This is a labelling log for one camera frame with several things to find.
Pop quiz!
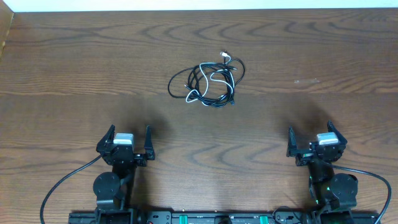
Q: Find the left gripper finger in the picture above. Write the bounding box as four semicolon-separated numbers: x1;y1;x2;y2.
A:
144;126;155;160
96;124;116;152

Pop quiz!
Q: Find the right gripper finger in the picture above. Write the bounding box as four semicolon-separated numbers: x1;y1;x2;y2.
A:
286;126;298;157
327;121;348;145

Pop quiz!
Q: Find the black USB cable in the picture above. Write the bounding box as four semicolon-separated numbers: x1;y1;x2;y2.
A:
167;51;246;108

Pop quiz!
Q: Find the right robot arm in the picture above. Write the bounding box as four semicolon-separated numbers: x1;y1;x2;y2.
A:
286;121;358;223

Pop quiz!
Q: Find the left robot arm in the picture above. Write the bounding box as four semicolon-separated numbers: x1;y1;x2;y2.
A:
93;125;155;223

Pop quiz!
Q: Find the cardboard box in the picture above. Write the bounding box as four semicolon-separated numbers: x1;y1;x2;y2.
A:
0;0;14;56

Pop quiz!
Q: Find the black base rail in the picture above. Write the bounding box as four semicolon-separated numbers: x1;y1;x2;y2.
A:
68;209;377;224

